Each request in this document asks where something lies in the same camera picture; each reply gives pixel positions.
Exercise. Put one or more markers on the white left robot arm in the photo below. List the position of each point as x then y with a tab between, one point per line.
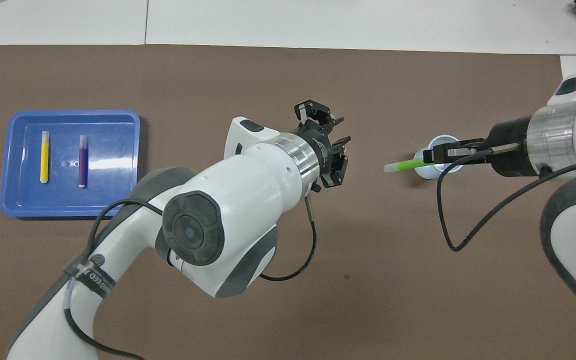
228	210

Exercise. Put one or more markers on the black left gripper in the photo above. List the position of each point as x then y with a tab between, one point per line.
320	150

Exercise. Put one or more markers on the yellow marker pen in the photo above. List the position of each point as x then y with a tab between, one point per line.
44	160

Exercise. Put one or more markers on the brown table mat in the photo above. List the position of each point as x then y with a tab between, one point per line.
393	300

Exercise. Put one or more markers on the green marker pen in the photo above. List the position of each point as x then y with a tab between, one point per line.
403	165

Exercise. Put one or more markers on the translucent plastic cup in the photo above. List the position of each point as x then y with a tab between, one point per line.
430	171

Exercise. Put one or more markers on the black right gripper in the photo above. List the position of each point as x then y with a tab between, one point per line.
508	147

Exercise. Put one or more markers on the purple marker pen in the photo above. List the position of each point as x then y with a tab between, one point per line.
83	165

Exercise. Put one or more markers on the blue plastic tray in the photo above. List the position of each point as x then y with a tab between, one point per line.
108	200

